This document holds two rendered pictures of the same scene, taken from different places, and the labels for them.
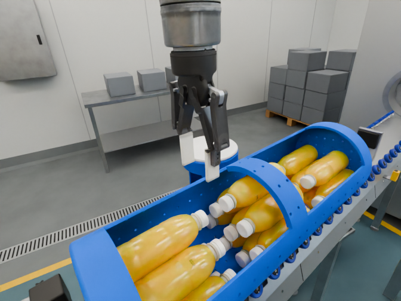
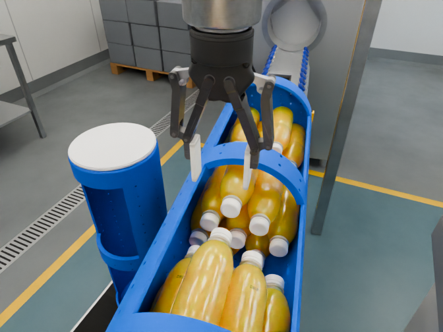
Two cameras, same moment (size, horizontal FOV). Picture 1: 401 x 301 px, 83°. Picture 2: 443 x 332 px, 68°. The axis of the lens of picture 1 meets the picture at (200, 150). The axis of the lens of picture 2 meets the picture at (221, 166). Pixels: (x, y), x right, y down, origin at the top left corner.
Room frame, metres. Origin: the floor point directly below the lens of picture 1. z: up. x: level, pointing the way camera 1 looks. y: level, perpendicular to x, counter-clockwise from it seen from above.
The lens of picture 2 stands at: (0.09, 0.26, 1.62)
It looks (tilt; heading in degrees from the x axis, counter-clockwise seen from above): 36 degrees down; 321
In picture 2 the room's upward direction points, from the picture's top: straight up
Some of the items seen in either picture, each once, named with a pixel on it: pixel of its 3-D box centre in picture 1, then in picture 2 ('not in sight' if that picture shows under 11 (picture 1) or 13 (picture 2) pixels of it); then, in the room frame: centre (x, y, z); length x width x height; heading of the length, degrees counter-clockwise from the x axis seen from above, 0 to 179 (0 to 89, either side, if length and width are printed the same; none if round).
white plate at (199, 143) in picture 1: (209, 147); (113, 144); (1.02, -0.05, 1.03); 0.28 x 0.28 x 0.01
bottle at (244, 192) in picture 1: (253, 186); (240, 175); (0.51, -0.14, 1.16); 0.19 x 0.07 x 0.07; 127
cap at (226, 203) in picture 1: (227, 202); (231, 206); (0.45, -0.06, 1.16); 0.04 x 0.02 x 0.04; 37
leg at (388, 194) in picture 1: (386, 199); not in sight; (1.37, -1.43, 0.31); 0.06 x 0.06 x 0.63; 37
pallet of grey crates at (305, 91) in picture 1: (310, 88); (162, 23); (3.92, -1.94, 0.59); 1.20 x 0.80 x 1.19; 26
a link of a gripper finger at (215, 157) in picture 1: (218, 154); (261, 153); (0.35, -0.03, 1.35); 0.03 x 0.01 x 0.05; 37
